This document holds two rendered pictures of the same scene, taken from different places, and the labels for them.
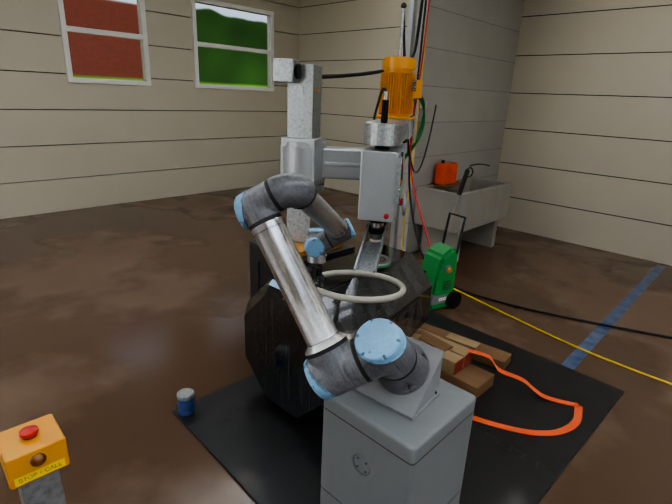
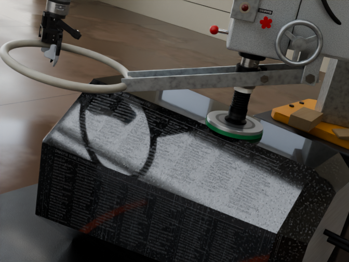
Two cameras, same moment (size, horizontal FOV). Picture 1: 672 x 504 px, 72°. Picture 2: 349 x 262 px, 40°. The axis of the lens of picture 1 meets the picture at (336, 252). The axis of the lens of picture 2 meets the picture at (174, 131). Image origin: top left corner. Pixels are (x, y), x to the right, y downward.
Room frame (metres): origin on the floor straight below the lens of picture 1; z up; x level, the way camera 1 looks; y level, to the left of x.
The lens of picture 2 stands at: (2.31, -1.89, 1.44)
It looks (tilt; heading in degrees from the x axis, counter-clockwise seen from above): 21 degrees down; 80
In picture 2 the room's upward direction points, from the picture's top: 12 degrees clockwise
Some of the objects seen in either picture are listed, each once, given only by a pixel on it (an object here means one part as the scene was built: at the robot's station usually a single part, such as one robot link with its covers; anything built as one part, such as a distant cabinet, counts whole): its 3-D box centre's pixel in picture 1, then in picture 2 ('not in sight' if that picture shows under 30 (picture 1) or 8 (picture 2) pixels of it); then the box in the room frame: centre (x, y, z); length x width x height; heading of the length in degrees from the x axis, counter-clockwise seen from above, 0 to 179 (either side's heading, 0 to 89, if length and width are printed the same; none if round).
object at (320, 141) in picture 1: (303, 165); not in sight; (3.46, 0.27, 1.36); 0.35 x 0.35 x 0.41
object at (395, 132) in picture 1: (389, 132); not in sight; (3.15, -0.32, 1.64); 0.96 x 0.25 x 0.17; 168
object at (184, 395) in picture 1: (186, 401); not in sight; (2.32, 0.86, 0.08); 0.10 x 0.10 x 0.13
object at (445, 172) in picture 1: (448, 172); not in sight; (5.86, -1.37, 1.00); 0.50 x 0.22 x 0.33; 137
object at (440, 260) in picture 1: (439, 261); not in sight; (4.06, -0.97, 0.43); 0.35 x 0.35 x 0.87; 30
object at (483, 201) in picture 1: (462, 217); not in sight; (5.80, -1.61, 0.43); 1.30 x 0.62 x 0.86; 137
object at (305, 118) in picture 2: not in sight; (306, 118); (3.25, 0.13, 0.81); 0.20 x 0.10 x 0.05; 53
